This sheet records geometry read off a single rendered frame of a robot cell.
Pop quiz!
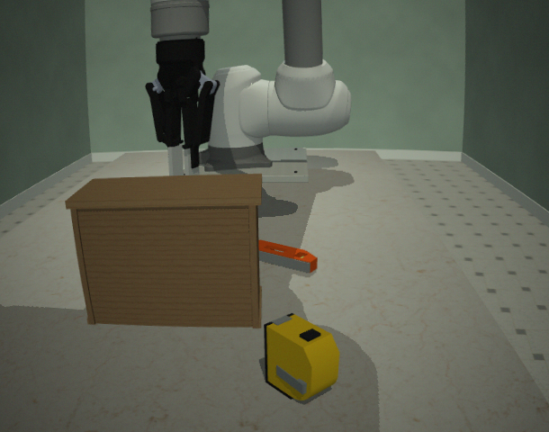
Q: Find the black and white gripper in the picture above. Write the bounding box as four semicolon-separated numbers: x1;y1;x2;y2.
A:
146;39;220;176

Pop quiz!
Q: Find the brown wooden cabinet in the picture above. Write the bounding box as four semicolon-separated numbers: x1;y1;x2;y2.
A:
65;174;262;329

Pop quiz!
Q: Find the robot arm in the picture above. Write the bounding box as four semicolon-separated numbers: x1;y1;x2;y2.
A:
150;0;351;172

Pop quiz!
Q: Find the orange spirit level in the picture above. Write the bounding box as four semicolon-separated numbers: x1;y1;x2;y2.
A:
258;239;318;273

